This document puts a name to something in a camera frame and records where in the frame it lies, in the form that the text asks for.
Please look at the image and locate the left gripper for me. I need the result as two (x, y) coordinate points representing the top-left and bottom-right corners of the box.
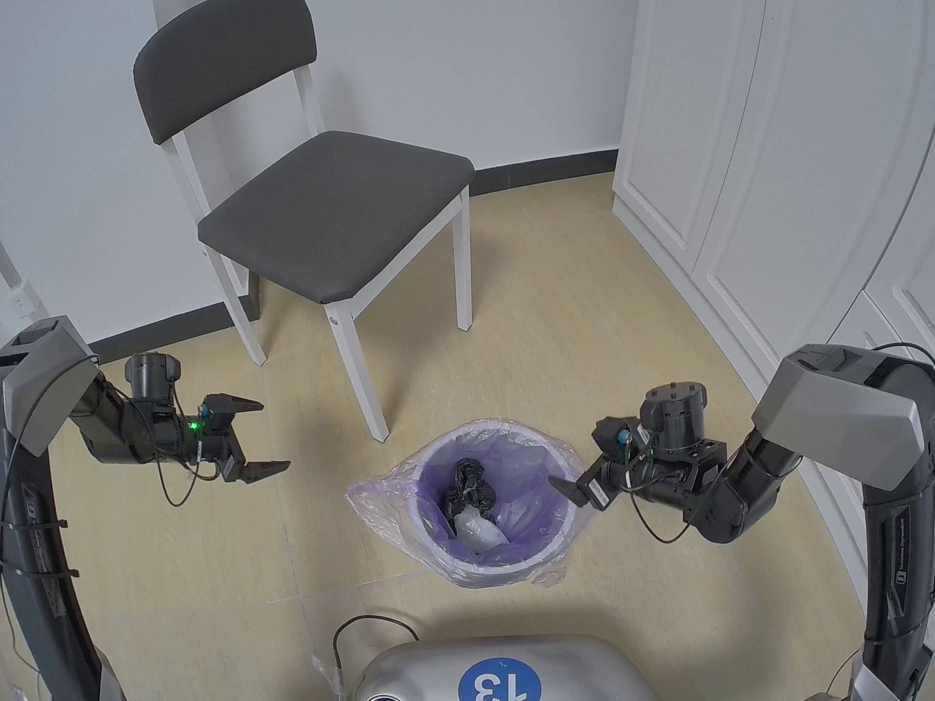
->
(157, 393), (292, 486)

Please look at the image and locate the white wardrobe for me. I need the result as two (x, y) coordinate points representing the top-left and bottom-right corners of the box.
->
(610, 0), (935, 659)

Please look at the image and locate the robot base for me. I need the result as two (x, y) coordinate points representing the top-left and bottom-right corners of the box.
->
(354, 634), (662, 701)

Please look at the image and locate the purple plastic bag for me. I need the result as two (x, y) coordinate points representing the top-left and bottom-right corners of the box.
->
(345, 418), (585, 588)

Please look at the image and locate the black cable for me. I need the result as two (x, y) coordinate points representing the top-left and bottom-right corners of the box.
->
(332, 614), (421, 677)

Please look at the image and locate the black plastic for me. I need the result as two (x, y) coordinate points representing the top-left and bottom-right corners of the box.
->
(442, 459), (498, 520)

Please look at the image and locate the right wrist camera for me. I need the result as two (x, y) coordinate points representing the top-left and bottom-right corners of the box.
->
(592, 415), (644, 458)

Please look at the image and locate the white trash bin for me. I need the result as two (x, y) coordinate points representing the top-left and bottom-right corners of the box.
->
(415, 424), (574, 588)

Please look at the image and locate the white printed wrapper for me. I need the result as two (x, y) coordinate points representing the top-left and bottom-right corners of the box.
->
(454, 508), (510, 554)

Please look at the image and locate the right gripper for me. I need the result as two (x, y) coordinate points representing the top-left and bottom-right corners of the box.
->
(548, 453), (659, 511)

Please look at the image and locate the grey and white chair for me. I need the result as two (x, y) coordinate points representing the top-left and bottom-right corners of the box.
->
(133, 0), (476, 442)

